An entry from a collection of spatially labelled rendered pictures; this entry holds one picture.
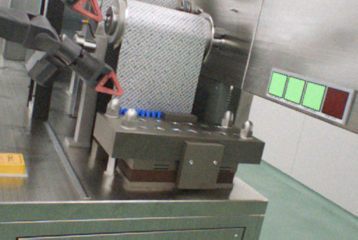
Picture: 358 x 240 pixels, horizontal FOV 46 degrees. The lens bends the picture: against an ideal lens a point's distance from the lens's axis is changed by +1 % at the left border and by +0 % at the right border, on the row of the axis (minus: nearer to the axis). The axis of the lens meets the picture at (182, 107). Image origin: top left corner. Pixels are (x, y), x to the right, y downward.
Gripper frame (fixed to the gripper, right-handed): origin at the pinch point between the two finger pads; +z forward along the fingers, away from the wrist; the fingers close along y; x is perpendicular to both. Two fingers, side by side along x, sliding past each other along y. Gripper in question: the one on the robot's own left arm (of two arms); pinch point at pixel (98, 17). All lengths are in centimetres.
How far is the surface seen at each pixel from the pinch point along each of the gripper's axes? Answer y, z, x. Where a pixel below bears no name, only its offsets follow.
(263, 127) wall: -261, 255, 100
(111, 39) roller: 3.5, 5.5, -2.0
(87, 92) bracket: -0.8, 11.9, -15.7
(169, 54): 7.8, 18.1, 5.9
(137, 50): 8.0, 11.2, 0.1
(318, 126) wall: -182, 245, 117
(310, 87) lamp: 42, 34, 16
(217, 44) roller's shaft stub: 3.0, 28.4, 19.8
